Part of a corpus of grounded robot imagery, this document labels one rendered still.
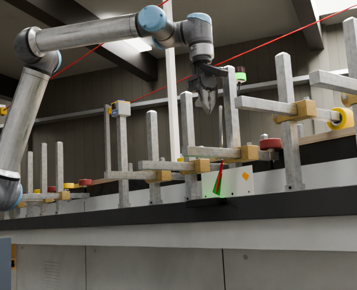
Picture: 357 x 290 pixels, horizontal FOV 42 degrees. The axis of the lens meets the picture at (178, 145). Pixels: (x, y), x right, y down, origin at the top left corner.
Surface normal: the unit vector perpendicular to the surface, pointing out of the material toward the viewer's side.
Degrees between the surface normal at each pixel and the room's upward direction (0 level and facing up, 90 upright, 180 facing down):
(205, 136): 90
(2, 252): 90
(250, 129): 90
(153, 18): 90
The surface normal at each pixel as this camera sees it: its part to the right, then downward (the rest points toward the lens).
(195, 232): -0.79, -0.05
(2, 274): 0.92, -0.11
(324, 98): -0.38, -0.12
